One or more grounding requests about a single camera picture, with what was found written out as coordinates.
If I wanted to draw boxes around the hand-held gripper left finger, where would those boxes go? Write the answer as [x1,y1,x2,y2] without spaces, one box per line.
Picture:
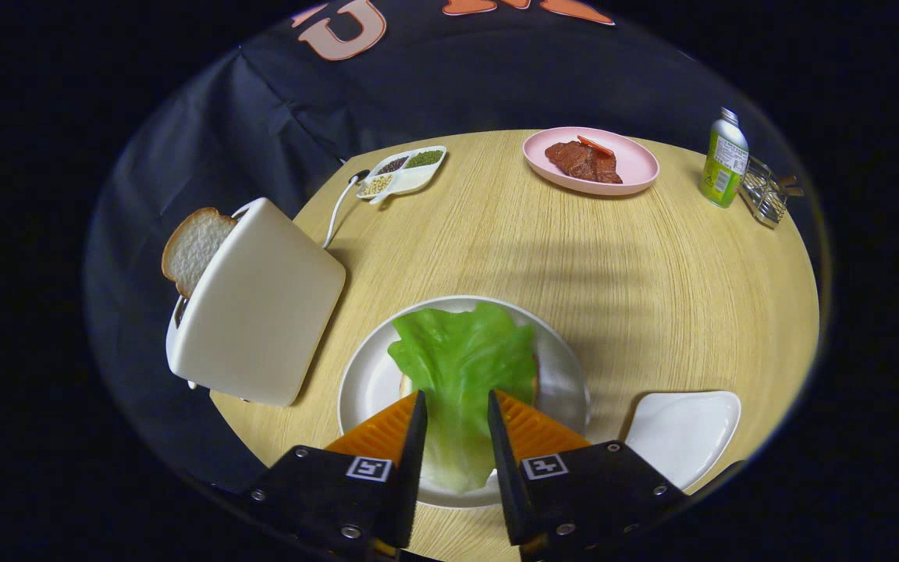
[243,390,428,559]

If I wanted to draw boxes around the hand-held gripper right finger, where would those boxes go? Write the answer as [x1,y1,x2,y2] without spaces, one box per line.
[487,390,688,559]

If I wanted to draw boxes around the green lettuce leaf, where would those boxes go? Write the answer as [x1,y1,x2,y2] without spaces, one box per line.
[387,302,538,494]

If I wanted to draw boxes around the toasted bread slice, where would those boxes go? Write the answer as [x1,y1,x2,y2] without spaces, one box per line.
[161,207,238,300]

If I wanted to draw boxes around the white round plate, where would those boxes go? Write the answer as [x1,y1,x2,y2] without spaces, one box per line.
[337,295,592,510]

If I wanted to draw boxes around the white leaf-shaped plate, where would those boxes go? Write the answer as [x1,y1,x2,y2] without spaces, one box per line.
[623,390,742,493]

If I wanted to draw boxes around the white toaster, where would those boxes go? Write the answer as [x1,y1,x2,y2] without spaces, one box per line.
[165,197,347,407]

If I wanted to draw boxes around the white divided condiment dish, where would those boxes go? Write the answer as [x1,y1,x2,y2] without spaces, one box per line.
[356,146,448,205]

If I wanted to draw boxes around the brown meat slice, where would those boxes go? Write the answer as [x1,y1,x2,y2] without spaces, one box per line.
[545,140,624,185]

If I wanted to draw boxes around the pink plate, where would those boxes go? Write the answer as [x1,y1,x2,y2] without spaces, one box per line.
[522,126,660,196]

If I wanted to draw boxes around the green label bottle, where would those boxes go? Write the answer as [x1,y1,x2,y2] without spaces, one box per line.
[700,107,750,209]

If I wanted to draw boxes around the black backdrop cloth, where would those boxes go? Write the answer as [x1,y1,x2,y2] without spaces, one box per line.
[84,0,825,500]

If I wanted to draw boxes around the white power cable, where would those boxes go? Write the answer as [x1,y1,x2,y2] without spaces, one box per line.
[323,169,371,251]

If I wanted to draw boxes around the metal wire rack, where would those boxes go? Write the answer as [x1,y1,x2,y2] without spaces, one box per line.
[740,156,805,229]

